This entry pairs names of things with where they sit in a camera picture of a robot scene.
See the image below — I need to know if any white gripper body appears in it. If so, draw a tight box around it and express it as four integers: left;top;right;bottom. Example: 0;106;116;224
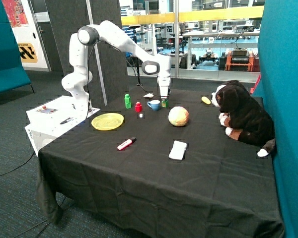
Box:
157;77;170;97

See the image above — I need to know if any green block with yellow face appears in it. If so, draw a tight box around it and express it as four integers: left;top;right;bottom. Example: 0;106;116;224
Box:
161;100;168;108

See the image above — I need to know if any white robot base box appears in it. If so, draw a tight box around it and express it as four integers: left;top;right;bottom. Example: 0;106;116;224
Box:
25;96;99;155

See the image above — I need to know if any blue cup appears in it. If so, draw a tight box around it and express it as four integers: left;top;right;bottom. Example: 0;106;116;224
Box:
147;100;160;111

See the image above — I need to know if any white seashell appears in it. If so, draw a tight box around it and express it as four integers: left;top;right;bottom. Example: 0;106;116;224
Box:
144;93;154;98

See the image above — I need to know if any pastel soft ball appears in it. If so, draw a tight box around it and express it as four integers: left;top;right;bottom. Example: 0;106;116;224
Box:
168;106;189;126

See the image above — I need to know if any black tripod stand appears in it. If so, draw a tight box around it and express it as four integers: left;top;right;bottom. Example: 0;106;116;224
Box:
135;58;142;86

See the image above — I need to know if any yellow lemon toy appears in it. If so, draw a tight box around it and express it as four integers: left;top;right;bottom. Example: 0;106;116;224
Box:
201;96;211;105

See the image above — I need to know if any red white marker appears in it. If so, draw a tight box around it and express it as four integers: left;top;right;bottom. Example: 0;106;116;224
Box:
117;137;137;151

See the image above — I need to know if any white folded cloth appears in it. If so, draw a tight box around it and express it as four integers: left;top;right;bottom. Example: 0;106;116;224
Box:
168;140;187;161

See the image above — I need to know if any yellow plastic plate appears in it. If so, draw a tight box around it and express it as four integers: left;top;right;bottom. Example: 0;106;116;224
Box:
91;113;124;131

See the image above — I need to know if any black tablecloth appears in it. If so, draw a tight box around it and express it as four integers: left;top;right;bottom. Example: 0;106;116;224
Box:
36;88;285;238

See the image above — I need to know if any plush dog toy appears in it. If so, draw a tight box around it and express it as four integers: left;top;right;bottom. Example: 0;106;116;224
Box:
211;80;276;158

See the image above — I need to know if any teal sofa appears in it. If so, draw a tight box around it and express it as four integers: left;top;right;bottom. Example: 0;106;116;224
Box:
0;1;31;93

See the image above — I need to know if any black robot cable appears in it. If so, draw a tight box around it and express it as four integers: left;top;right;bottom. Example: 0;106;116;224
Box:
84;41;163;119

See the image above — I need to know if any teal partition wall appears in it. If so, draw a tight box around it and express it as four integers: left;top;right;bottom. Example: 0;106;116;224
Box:
255;0;298;238

